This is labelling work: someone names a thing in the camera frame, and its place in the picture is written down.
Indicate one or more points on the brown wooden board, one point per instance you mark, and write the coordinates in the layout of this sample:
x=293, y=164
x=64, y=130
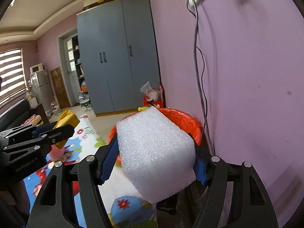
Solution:
x=59, y=87

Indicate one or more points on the pink foam fruit net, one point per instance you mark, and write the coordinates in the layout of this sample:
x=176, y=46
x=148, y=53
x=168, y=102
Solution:
x=57, y=154

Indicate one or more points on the striped sofa cushion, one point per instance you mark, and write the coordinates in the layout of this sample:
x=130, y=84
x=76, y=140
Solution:
x=34, y=120

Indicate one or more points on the white microwave oven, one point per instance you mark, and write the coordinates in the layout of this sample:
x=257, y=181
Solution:
x=36, y=68

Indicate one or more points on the clear water jug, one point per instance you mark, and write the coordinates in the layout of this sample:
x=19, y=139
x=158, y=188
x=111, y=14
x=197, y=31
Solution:
x=55, y=108

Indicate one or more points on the yellow crate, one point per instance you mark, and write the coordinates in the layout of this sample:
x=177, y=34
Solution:
x=147, y=107

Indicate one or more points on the clear plastic bag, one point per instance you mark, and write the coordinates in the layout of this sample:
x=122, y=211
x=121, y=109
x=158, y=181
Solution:
x=149, y=91

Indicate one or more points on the silver refrigerator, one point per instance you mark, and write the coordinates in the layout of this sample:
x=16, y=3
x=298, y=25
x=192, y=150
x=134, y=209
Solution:
x=41, y=88

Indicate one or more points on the blue cartoon tablecloth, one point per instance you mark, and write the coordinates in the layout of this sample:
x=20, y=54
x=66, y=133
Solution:
x=125, y=207

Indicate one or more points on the white foam block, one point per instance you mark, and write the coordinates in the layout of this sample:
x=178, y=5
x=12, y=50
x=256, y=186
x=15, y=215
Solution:
x=156, y=155

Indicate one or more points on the dark open shelf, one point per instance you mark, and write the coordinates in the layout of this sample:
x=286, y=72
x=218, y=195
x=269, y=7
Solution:
x=78, y=65

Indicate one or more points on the black leather sofa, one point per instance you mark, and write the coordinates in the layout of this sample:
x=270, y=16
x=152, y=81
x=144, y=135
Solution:
x=17, y=114

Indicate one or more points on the red basket on floor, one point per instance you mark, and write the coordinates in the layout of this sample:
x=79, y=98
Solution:
x=150, y=102

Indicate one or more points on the grey blue wardrobe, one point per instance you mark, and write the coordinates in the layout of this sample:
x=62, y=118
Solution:
x=118, y=53

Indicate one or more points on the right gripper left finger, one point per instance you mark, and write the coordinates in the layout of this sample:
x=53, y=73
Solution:
x=55, y=206

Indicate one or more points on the large water bottle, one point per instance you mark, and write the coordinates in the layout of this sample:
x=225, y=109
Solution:
x=84, y=101

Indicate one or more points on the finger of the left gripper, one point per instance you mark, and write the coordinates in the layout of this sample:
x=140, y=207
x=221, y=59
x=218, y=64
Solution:
x=44, y=128
x=58, y=135

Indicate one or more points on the white panel door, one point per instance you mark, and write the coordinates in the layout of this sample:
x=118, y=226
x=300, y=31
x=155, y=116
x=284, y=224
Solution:
x=71, y=65

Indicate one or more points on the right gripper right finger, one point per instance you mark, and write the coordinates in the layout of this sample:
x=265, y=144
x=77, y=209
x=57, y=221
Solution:
x=250, y=204

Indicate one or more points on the striped window blind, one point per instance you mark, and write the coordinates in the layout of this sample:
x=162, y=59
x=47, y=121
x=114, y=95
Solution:
x=12, y=74

